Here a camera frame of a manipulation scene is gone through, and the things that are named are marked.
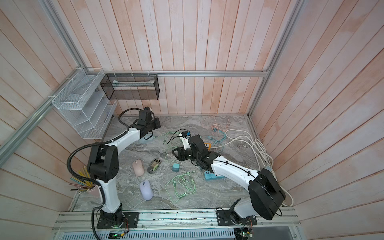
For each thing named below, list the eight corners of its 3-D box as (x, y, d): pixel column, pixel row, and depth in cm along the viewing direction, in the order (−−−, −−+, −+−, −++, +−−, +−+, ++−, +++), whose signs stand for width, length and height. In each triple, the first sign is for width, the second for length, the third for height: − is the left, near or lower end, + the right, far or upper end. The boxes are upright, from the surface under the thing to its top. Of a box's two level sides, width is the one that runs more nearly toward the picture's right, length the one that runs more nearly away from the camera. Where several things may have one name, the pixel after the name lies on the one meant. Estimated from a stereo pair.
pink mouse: (136, 177, 90) (135, 176, 87) (132, 163, 96) (131, 161, 93) (145, 173, 91) (144, 172, 89) (141, 159, 97) (140, 157, 95)
